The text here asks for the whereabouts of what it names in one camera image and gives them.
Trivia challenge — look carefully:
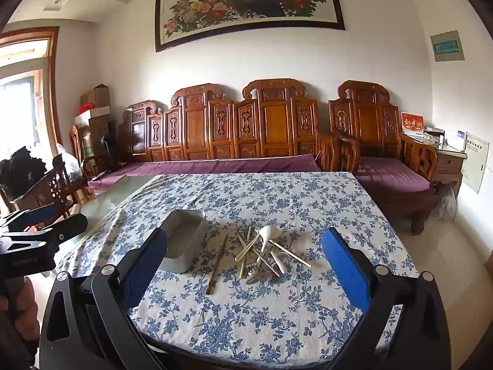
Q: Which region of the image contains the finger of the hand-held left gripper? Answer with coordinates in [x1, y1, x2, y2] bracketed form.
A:
[3, 199, 75, 232]
[23, 213, 88, 248]

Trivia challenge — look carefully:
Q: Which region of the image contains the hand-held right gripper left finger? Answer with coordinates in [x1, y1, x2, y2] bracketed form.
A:
[40, 227, 170, 370]

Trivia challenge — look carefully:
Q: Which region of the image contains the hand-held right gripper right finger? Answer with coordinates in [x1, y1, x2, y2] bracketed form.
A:
[319, 227, 452, 370]

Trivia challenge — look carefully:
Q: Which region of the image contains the grey utensil box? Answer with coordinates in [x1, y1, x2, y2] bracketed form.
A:
[160, 209, 209, 274]

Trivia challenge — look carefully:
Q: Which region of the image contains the cream chopstick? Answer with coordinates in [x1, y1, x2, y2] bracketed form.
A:
[269, 240, 313, 269]
[238, 247, 253, 279]
[236, 235, 266, 261]

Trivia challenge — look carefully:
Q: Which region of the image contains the dark brown wooden chopstick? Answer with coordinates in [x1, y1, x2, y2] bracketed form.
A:
[205, 233, 229, 295]

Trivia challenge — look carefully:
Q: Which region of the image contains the large white ceramic spoon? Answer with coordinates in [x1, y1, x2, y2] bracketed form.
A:
[252, 224, 284, 259]

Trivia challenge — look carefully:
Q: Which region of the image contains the metal spoon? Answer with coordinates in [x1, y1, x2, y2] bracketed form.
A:
[246, 265, 271, 286]

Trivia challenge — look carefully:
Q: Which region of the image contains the person's left hand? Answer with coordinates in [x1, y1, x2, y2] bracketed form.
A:
[0, 277, 40, 342]

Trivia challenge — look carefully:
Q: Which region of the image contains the dark wooden chair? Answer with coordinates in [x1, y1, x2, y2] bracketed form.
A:
[13, 154, 90, 225]

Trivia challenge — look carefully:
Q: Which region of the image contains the black cloth heap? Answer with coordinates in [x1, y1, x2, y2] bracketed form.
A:
[0, 146, 49, 202]

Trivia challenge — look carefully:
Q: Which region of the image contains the light wooden chair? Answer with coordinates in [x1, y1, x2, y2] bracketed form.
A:
[69, 125, 112, 180]

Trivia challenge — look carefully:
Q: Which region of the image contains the black desk lamp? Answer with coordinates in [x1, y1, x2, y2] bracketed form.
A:
[100, 134, 117, 171]

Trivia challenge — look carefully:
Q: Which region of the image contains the purple armchair cushion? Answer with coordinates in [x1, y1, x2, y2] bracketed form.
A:
[354, 157, 433, 194]

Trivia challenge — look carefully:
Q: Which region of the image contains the blue floral tablecloth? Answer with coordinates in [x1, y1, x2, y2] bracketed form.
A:
[58, 171, 418, 370]

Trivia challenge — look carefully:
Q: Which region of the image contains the white flat box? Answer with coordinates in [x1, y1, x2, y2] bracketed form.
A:
[73, 107, 112, 127]

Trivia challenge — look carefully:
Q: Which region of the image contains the clear plastic bag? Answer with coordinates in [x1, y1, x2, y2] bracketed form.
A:
[433, 185, 459, 221]

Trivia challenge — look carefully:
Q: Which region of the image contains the purple bench cushion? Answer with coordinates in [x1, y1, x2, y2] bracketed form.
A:
[88, 153, 323, 190]

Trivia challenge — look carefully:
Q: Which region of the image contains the brown cardboard box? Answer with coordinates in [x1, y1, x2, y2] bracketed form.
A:
[80, 84, 112, 110]

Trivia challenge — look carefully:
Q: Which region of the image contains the wooden side table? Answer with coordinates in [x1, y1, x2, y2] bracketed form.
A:
[401, 133, 467, 201]

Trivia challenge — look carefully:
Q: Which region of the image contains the carved wooden armchair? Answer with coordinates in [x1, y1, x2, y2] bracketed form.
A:
[328, 80, 440, 236]

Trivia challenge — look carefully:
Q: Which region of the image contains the red desk calendar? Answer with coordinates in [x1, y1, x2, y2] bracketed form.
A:
[401, 112, 425, 139]

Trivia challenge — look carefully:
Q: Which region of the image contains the white desktop device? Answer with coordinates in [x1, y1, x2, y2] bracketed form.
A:
[443, 129, 467, 151]

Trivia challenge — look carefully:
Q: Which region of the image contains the carved wooden sofa bench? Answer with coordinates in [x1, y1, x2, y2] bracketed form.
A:
[117, 79, 336, 174]

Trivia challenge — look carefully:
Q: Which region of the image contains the framed peacock painting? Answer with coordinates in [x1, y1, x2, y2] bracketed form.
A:
[155, 0, 346, 53]

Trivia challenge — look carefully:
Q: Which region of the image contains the wooden window frame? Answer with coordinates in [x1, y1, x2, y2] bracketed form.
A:
[0, 27, 64, 170]

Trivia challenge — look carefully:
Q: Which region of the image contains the white wall cabinet door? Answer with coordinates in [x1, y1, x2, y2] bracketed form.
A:
[460, 133, 490, 194]

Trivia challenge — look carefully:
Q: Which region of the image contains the grey wall panel box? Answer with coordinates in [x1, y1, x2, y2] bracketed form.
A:
[430, 30, 465, 62]

